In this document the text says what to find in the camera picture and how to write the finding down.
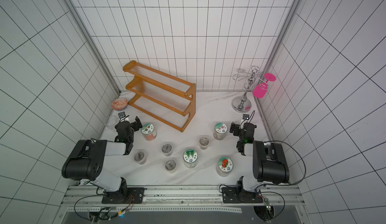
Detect green tree lid jar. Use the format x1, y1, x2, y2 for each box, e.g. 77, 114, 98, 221
183, 149, 198, 168

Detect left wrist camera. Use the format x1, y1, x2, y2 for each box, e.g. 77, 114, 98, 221
118, 111, 129, 122

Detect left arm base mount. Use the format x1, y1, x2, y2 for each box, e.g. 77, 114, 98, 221
102, 187, 145, 205

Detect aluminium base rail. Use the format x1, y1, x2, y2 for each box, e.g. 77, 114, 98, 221
58, 185, 305, 218

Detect orange patterned glass bowl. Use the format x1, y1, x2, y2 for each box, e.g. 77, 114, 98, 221
111, 98, 129, 111

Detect small container red seeds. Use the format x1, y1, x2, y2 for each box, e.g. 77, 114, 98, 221
161, 143, 173, 157

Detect chrome wine glass rack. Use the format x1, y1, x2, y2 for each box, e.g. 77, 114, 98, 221
231, 66, 264, 113

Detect clear glass cup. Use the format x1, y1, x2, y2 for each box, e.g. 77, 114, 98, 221
105, 115, 119, 132

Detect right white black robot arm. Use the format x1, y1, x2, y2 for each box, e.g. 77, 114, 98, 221
228, 122, 305, 203

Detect orange wooden two-tier shelf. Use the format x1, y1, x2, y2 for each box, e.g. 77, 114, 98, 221
123, 60, 197, 132

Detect red seed jar monkey lid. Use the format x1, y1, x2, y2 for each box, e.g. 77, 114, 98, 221
141, 123, 157, 141

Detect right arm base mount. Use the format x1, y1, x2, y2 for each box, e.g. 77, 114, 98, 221
220, 186, 263, 204

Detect small container purple seeds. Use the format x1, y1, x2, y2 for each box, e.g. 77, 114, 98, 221
199, 137, 210, 150

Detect strawberry lid jar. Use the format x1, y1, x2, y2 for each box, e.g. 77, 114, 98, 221
216, 157, 234, 177

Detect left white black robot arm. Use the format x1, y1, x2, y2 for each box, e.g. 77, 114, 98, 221
62, 117, 144, 204

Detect flower label seed jar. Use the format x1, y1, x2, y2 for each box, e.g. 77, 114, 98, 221
213, 122, 228, 141

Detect small container brown seeds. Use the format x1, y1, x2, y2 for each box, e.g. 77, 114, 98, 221
164, 159, 177, 173

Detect pink plastic wine glass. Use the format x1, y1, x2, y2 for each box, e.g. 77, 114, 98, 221
252, 73, 276, 99

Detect wiring bundle under rail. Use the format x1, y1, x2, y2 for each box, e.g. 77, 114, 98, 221
73, 193, 135, 223

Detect round black floor port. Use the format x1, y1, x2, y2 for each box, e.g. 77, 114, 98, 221
253, 206, 275, 222

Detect small container dark seeds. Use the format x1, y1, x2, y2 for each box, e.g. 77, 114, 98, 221
134, 151, 147, 165

